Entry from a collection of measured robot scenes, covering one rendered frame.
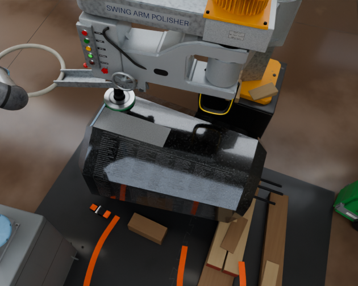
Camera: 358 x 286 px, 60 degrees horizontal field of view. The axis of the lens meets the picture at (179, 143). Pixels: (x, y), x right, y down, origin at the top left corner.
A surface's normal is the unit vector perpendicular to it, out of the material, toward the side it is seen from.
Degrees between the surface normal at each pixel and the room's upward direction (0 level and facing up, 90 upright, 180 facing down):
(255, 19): 0
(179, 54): 90
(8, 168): 0
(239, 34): 90
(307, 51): 0
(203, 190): 45
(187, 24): 90
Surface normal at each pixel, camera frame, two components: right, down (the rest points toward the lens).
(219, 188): -0.17, 0.19
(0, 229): 0.81, -0.16
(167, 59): -0.22, 0.82
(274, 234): 0.06, -0.52
